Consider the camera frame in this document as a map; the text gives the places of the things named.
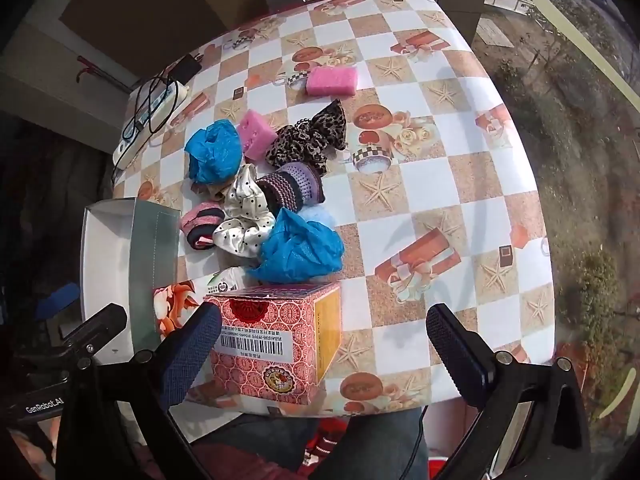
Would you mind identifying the leopard print scrunchie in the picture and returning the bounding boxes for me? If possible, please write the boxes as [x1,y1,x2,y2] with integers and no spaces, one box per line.
[264,99,349,177]

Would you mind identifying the purple knit sock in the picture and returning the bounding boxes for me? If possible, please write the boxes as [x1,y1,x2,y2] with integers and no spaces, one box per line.
[256,161,326,212]

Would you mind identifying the red patterned carton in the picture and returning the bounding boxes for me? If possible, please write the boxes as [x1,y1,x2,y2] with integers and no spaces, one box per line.
[186,282,343,406]

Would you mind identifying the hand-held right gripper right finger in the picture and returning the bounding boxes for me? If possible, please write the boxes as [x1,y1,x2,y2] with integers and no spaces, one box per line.
[425,303,595,480]

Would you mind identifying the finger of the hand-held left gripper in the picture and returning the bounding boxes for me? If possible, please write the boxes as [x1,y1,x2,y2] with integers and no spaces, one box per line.
[36,282,82,322]
[59,303,129,357]

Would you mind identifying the plain pink sponge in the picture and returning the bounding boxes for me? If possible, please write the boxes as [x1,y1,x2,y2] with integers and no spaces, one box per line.
[305,65,359,98]

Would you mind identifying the grey cardboard box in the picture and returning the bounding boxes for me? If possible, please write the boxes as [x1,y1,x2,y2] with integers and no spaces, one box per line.
[80,198,182,367]

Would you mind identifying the cream polka dot scrunchie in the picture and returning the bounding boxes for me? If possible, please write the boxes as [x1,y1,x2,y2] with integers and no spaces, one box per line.
[212,163,277,258]

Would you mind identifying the black cable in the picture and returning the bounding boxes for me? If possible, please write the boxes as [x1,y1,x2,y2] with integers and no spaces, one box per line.
[109,74,182,183]

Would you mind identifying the pink striped sock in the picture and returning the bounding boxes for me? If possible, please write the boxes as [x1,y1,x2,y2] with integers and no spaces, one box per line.
[179,201,227,252]

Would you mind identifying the black power adapter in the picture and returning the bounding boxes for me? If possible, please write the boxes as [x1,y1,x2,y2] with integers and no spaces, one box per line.
[170,54,203,86]

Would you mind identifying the person's leg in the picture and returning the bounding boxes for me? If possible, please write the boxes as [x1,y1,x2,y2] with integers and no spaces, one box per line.
[135,405,431,480]

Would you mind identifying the beige cloth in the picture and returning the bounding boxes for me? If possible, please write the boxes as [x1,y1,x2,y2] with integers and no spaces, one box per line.
[192,181,236,202]

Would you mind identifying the checkered tablecloth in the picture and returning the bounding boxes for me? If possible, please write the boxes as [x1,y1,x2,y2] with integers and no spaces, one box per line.
[111,0,556,418]

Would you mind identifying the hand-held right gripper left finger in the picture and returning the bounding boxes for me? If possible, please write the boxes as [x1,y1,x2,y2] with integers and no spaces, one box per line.
[60,303,223,480]

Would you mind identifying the white power strip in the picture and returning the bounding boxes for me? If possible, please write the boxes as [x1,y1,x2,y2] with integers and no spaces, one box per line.
[112,81,191,166]

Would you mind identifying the blue nonwoven shoe cover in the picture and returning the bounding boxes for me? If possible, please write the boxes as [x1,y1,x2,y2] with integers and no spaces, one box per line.
[246,207,346,284]
[184,120,244,185]

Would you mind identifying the pink sponge with holes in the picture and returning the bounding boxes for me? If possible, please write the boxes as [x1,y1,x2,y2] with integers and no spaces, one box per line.
[236,109,279,162]

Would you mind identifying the light blue fluffy cloth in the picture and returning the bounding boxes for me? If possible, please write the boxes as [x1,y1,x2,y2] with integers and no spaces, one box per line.
[299,204,336,228]

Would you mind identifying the red wall hook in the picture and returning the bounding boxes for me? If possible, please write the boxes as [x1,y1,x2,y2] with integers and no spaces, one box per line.
[75,55,133,92]

